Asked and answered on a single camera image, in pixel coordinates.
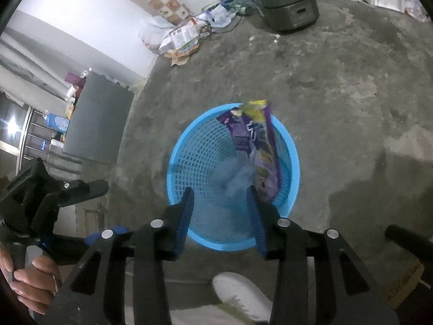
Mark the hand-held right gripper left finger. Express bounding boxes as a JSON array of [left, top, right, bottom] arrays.
[[35, 187, 196, 325]]

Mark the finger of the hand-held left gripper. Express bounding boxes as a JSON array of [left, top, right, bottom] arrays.
[[51, 179, 109, 210], [44, 225, 126, 265]]

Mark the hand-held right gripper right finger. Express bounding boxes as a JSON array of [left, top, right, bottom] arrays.
[[246, 186, 400, 325]]

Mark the clear plastic wrapper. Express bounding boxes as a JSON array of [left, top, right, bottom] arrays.
[[210, 149, 258, 204]]

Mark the blue plastic mesh basket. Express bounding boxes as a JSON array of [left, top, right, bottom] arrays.
[[166, 103, 301, 252]]

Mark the purple snack wrapper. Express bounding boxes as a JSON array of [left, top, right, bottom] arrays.
[[216, 100, 283, 204]]

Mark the person's left hand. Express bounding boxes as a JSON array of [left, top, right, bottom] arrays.
[[0, 242, 63, 315]]

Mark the metal window railing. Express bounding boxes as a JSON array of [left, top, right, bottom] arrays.
[[0, 106, 83, 177]]

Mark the blue detergent bottle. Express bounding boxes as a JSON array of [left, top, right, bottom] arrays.
[[44, 111, 71, 132]]

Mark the grey cabinet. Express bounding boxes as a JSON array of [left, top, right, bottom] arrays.
[[63, 71, 135, 165]]

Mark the white shoe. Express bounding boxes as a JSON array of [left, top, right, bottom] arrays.
[[212, 271, 274, 324]]

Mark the purple box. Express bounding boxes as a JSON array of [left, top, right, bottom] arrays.
[[65, 72, 88, 89]]

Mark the brown cardboard piece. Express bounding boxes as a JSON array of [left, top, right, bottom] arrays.
[[382, 261, 425, 308]]

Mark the pile of newspapers and bags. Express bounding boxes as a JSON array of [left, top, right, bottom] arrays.
[[159, 17, 211, 66]]

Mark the blue and white plastic bag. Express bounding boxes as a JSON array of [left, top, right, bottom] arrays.
[[196, 3, 237, 28]]

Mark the dark grey rice cooker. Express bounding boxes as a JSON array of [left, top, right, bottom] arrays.
[[245, 0, 319, 34]]

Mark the black handle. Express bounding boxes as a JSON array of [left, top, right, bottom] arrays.
[[385, 224, 433, 254]]

